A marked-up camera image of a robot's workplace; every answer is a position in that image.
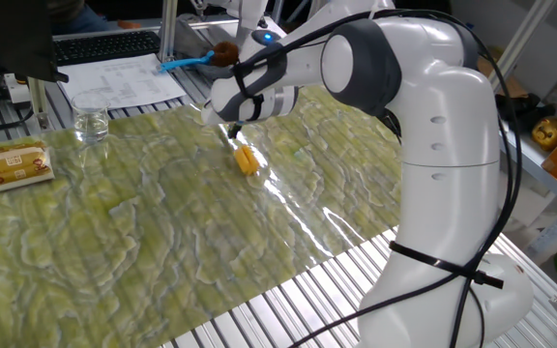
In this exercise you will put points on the small white box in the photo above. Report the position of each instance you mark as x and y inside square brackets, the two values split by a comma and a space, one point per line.
[17, 89]

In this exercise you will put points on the small orange object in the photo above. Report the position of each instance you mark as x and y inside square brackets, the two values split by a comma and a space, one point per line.
[129, 24]

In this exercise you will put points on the golden yellow toy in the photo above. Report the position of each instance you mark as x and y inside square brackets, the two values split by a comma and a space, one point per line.
[549, 133]

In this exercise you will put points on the black computer monitor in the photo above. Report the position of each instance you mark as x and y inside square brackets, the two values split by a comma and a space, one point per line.
[8, 38]

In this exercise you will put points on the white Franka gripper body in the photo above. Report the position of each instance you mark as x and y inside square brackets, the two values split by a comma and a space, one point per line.
[210, 116]

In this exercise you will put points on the black computer keyboard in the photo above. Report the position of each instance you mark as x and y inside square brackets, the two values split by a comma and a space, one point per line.
[107, 47]

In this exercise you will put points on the tall aluminium post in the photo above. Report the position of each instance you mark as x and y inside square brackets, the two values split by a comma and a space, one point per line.
[168, 29]

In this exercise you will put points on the white metal shelf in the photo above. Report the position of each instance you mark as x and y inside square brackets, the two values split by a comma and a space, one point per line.
[549, 188]

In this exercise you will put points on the yellow white snack box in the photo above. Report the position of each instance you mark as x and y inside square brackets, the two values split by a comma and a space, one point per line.
[15, 166]

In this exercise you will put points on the green marble pattern mat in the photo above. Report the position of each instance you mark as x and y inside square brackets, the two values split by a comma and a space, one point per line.
[162, 217]

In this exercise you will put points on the person in blue jeans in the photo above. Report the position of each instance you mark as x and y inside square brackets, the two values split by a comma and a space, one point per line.
[82, 19]

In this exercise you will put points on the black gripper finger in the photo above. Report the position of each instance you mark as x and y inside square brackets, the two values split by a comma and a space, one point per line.
[239, 128]
[231, 131]

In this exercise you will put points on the clear glass beaker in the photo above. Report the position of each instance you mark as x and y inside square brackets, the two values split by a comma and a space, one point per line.
[91, 121]

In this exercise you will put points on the slanted aluminium strut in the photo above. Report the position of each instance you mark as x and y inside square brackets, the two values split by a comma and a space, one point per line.
[525, 43]

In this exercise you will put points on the black cloth item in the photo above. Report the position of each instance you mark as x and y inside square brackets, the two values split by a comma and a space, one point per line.
[525, 111]

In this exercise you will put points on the printed white paper sheet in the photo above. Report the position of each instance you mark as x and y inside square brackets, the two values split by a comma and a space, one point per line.
[124, 82]

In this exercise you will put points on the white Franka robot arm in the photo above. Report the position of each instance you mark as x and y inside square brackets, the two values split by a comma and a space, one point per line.
[448, 169]

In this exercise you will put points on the short aluminium post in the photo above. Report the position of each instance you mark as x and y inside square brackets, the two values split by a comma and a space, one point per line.
[39, 104]

